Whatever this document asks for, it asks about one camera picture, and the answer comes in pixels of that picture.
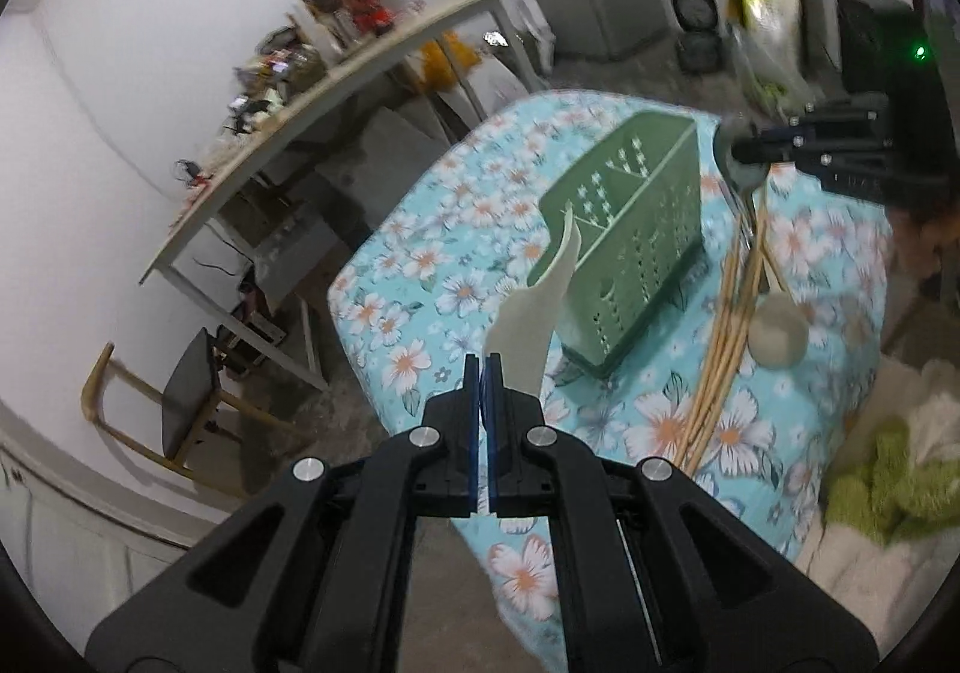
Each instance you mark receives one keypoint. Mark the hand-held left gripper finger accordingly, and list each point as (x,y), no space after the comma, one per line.
(492,433)
(473,418)

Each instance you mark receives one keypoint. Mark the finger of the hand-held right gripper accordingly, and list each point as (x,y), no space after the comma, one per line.
(840,171)
(832,118)

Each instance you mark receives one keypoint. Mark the steel soup spoon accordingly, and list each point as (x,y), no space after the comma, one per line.
(739,177)

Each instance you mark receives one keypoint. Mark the white rice paddle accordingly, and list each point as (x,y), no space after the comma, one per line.
(532,320)

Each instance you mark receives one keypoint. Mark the cream round ladle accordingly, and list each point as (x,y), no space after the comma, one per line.
(780,339)

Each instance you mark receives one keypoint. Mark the pile of bamboo chopsticks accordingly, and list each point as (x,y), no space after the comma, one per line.
(718,343)

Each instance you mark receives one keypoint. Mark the green utensil holder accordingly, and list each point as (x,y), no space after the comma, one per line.
(637,253)

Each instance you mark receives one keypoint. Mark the white plastic bag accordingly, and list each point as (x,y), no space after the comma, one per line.
(772,69)

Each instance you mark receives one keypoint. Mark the black rice cooker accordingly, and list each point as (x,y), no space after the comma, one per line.
(697,43)

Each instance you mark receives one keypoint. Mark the floral covered table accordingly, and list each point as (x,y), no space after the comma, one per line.
(465,230)

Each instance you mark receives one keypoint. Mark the small toaster oven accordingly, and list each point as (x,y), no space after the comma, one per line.
(251,329)

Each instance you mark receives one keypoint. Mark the grey storage box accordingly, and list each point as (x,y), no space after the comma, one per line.
(300,253)

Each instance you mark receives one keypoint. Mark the black seat wooden chair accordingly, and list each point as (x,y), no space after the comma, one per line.
(187,388)

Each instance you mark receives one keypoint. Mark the white sack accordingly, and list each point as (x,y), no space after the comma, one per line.
(394,141)

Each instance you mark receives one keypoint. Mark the cream green fleece garment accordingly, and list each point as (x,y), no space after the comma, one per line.
(892,485)

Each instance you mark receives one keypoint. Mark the cluttered white desk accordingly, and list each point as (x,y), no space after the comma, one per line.
(300,111)

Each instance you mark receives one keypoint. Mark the yellow plastic bag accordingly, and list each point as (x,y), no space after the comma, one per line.
(450,60)

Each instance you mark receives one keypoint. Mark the black red charger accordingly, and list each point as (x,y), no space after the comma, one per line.
(193,174)

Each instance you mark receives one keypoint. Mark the glass jar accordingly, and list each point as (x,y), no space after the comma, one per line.
(304,62)

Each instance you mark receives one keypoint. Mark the red sauce bottle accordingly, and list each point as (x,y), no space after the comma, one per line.
(367,7)

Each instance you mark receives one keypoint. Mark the white door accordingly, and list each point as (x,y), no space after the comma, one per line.
(60,553)

